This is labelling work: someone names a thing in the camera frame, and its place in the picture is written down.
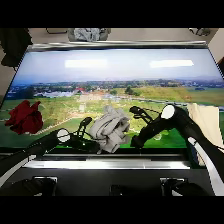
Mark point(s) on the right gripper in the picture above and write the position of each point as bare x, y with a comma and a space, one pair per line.
139, 139

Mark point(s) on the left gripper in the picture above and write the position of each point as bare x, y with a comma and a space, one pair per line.
81, 143

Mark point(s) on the grey garment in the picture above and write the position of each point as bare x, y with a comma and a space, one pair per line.
108, 130

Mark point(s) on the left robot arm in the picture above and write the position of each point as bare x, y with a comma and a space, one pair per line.
40, 144

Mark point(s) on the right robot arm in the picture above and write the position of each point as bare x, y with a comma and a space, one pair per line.
181, 121

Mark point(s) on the red garment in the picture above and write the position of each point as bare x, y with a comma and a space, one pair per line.
25, 118

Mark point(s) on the cream garment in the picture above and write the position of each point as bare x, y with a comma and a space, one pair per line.
206, 123

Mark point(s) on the heap of clothes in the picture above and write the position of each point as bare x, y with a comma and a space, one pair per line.
87, 34

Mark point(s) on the black garment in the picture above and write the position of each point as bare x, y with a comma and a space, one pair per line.
12, 45

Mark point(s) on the silver frame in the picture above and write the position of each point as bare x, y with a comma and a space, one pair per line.
106, 164

